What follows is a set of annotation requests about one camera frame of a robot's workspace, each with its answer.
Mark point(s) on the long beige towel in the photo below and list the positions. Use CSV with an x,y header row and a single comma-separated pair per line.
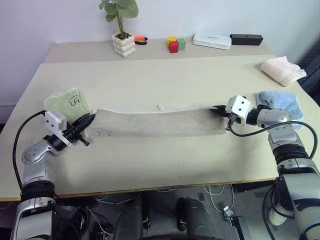
x,y
155,125

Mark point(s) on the small metal clamp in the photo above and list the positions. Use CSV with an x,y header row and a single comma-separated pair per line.
x,y
228,212

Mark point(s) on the large dark rounded shape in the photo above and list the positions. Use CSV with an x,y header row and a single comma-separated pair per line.
x,y
195,217

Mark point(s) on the green leafy plant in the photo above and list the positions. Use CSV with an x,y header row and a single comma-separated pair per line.
x,y
120,10

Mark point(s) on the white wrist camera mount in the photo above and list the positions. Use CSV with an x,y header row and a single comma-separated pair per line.
x,y
53,121
240,105

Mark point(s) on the white bubble plant pot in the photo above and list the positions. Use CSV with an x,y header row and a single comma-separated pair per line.
x,y
123,46

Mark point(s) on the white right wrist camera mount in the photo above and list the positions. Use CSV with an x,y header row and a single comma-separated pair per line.
x,y
240,105

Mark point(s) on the slim dark rounded shape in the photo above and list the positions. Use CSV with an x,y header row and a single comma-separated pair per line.
x,y
132,220

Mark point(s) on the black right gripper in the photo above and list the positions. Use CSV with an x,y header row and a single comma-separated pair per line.
x,y
233,119

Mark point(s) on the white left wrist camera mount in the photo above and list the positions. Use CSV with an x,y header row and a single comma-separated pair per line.
x,y
53,121

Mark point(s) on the long black box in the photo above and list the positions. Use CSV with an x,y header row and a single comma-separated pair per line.
x,y
246,39

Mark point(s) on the yellow cube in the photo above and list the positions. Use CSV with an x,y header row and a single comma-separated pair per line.
x,y
171,40

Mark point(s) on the orange and black hand tool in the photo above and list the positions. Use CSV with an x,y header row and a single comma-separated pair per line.
x,y
141,40

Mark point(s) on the black chair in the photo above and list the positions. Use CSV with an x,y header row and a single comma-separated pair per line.
x,y
312,67

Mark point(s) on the pink striped folded towel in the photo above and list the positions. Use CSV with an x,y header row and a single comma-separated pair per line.
x,y
282,70

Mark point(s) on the green cube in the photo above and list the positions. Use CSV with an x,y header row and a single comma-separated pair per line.
x,y
182,45

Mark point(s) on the green towel with black print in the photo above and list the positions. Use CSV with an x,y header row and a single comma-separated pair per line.
x,y
61,102

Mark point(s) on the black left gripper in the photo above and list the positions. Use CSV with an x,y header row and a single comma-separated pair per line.
x,y
75,133

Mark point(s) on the black metal bar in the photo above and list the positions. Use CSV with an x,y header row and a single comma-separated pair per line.
x,y
241,227

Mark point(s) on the light blue fluffy towel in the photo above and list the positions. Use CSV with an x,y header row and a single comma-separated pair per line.
x,y
280,100

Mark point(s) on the beige shoe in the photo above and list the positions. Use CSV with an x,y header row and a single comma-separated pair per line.
x,y
276,216

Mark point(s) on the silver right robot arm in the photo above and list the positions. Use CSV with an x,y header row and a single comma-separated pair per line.
x,y
287,140

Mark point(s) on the flat white box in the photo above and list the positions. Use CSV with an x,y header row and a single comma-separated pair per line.
x,y
211,41

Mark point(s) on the red cube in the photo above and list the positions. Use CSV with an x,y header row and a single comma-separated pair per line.
x,y
174,47

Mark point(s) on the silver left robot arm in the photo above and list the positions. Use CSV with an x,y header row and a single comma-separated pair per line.
x,y
35,155

